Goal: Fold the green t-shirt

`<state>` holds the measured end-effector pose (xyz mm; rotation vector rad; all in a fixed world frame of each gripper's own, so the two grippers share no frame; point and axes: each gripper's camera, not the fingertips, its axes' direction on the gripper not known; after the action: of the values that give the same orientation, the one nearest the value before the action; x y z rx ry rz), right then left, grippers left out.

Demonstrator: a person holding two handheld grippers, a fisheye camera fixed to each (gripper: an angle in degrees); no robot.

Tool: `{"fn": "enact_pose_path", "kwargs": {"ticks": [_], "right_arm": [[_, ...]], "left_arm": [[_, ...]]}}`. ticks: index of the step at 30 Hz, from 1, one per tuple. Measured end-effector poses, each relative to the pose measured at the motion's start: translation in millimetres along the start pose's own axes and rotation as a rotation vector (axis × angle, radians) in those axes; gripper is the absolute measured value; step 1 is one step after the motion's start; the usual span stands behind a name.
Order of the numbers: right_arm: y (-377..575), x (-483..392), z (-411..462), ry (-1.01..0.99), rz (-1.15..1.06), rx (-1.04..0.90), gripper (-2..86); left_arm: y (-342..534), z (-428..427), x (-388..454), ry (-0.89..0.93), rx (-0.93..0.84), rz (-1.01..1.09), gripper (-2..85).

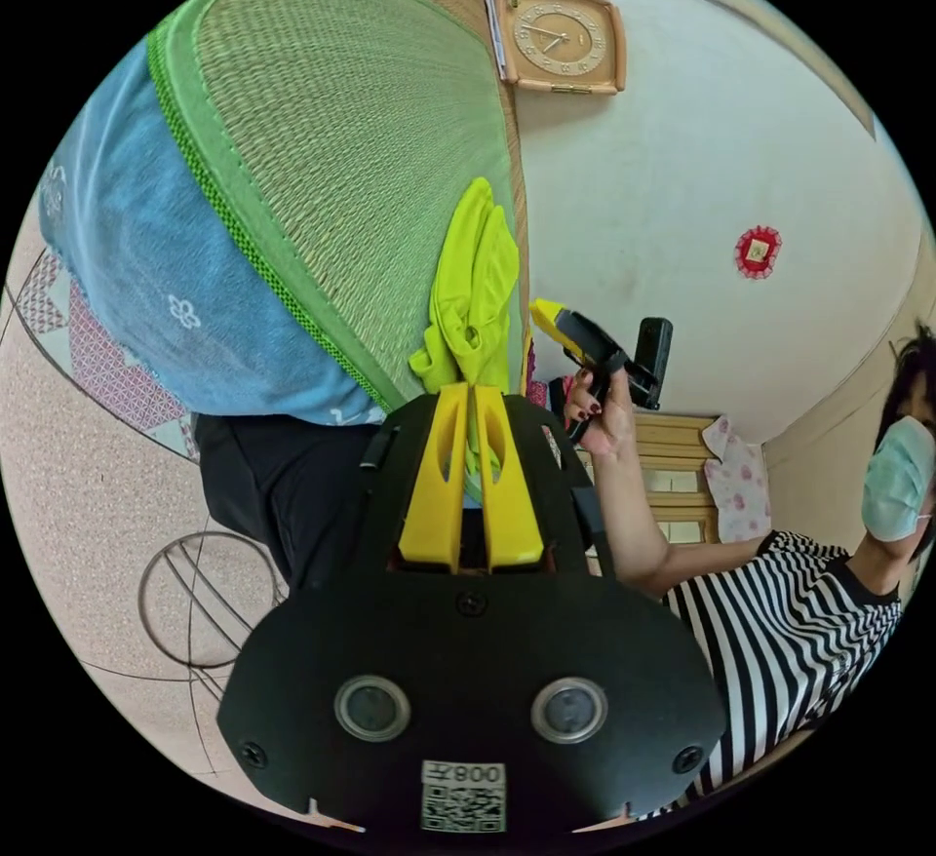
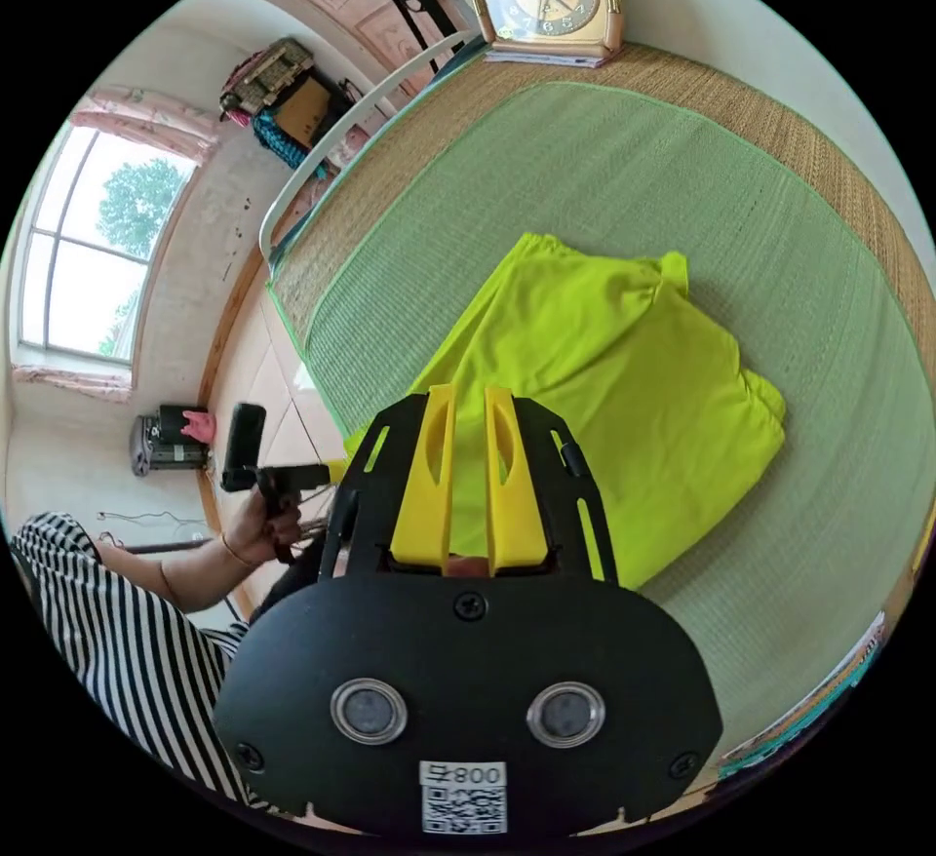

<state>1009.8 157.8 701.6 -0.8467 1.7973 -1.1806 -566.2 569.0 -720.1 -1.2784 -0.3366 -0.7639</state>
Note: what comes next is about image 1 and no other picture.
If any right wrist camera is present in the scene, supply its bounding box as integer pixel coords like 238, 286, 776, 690
625, 317, 675, 412

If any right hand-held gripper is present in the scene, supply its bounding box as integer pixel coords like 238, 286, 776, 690
528, 296, 635, 446

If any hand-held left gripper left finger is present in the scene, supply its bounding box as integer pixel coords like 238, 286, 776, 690
398, 384, 469, 573

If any person's body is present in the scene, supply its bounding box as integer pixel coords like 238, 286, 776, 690
193, 320, 936, 822

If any person's right hand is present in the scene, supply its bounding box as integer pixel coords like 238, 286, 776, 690
563, 367, 638, 460

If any green t-shirt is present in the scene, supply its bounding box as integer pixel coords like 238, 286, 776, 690
407, 175, 522, 495

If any red wall ornament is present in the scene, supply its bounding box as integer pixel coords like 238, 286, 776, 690
733, 224, 785, 282

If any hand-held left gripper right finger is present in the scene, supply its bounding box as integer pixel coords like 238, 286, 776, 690
475, 386, 547, 573

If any round metal wire frame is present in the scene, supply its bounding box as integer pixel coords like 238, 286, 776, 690
136, 532, 291, 670

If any person's right forearm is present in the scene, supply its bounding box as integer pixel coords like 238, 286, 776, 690
588, 435, 780, 597

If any bed with woven mat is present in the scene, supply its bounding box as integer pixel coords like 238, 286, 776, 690
36, 0, 533, 433

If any square peach wall clock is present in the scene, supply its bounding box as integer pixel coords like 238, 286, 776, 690
482, 0, 628, 97

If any pink floral cloth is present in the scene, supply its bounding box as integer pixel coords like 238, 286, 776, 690
700, 415, 774, 544

